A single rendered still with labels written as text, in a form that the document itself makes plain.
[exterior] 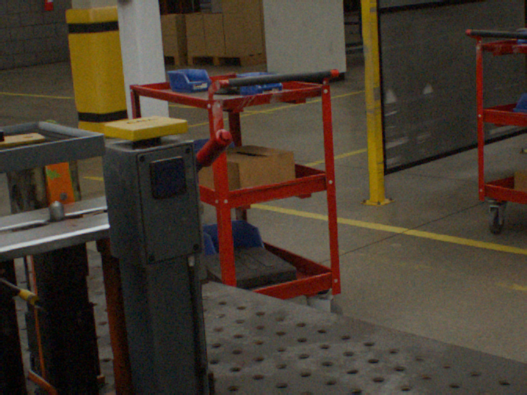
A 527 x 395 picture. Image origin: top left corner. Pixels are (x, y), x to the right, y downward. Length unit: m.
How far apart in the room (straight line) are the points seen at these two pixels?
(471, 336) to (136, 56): 2.41
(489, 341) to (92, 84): 5.37
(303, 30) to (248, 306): 9.59
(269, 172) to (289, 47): 8.16
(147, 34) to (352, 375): 3.78
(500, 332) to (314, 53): 7.93
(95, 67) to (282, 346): 6.72
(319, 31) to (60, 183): 9.92
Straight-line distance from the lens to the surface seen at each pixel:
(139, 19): 5.08
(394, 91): 5.57
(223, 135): 1.01
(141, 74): 5.09
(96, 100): 8.26
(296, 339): 1.63
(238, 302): 1.83
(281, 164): 3.40
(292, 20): 11.42
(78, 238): 1.20
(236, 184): 3.31
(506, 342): 3.51
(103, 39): 8.21
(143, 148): 0.92
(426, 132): 5.85
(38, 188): 1.42
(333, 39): 11.45
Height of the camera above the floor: 1.29
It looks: 13 degrees down
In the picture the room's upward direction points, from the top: 4 degrees counter-clockwise
